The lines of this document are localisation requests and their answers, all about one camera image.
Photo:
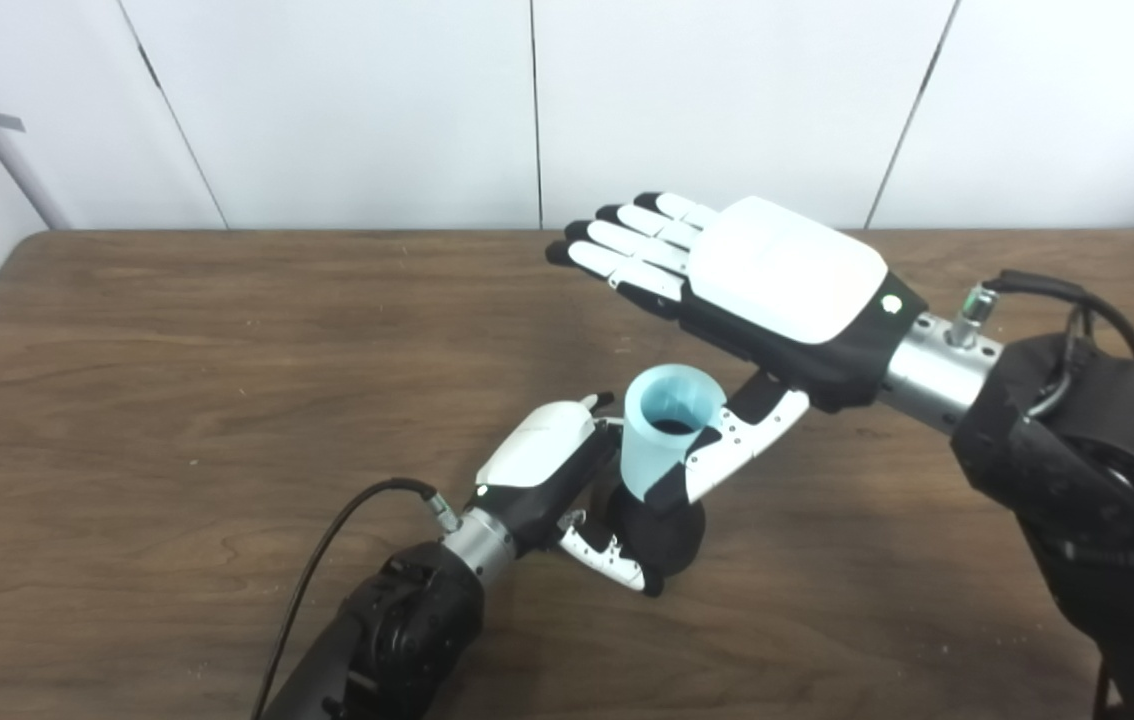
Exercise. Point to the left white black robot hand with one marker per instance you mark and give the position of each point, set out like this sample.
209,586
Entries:
537,450

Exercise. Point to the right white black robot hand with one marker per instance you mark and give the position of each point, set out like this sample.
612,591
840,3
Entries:
787,270

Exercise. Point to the black flared nozzle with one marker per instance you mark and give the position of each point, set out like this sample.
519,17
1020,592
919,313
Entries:
672,530

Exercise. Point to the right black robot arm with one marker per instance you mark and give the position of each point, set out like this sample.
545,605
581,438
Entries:
1097,480

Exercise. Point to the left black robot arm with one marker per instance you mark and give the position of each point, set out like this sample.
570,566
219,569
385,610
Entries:
397,630

